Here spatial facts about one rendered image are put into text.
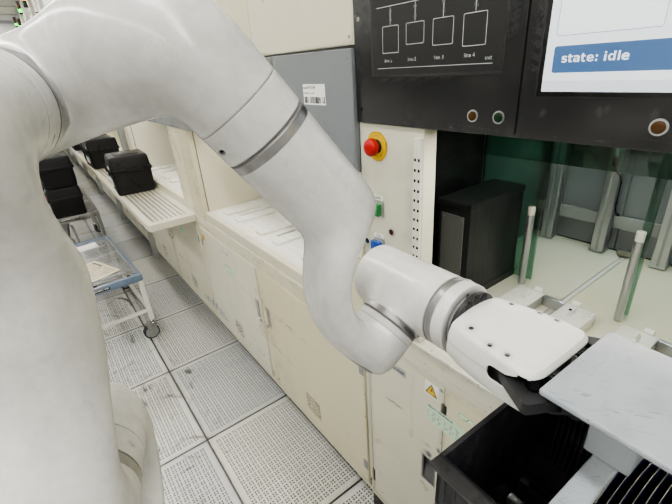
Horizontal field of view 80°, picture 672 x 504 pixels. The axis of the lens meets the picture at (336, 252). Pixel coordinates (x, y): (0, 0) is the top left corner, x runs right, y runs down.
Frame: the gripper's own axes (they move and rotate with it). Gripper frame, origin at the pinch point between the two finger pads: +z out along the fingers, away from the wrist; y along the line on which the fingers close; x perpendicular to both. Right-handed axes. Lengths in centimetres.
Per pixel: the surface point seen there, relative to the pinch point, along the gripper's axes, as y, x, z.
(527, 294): -65, -35, -43
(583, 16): -29.3, 30.4, -23.4
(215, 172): -36, -21, -204
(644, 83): -29.6, 22.3, -14.8
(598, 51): -29.4, 26.2, -20.7
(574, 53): -29.3, 26.1, -23.7
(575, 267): -97, -38, -46
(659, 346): -69, -37, -13
